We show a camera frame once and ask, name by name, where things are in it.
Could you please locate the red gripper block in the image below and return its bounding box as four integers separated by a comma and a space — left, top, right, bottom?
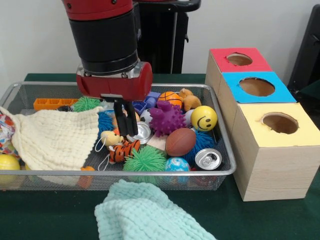
76, 61, 153, 137

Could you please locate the mint green knitted cloth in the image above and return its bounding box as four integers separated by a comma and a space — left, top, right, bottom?
95, 179, 216, 240

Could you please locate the wooden box with three holes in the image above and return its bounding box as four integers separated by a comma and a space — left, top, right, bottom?
205, 47, 320, 202

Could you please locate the orange tiger plush toy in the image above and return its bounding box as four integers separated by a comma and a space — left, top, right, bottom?
107, 139, 142, 164

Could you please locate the purple spiky ball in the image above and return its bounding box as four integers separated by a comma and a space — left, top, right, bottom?
149, 100, 187, 137

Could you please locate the green spiky ball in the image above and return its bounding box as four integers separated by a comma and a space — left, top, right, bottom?
123, 146, 167, 186

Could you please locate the orange toy basketball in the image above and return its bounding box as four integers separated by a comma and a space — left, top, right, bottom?
158, 90, 185, 108

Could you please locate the brown toy football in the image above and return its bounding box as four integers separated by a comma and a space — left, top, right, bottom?
165, 127, 197, 157

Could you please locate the blue globe ball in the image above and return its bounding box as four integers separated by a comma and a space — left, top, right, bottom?
165, 157, 191, 185

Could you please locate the orange plastic tray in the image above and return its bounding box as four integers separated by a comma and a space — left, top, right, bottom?
33, 98, 78, 111

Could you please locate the cream knitted cloth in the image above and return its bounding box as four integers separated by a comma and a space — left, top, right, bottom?
0, 106, 103, 173

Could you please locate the yellow smiley face ball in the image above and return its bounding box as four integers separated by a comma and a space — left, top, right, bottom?
191, 105, 218, 132

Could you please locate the silver drink can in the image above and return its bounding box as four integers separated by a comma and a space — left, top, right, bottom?
195, 148, 223, 171

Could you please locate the plain yellow ball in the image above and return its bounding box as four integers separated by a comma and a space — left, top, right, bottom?
0, 154, 22, 187

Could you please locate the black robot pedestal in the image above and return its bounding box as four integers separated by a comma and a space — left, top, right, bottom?
134, 0, 202, 75

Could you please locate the shallow wire mesh bin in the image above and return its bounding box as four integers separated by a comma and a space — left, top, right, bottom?
0, 81, 237, 192

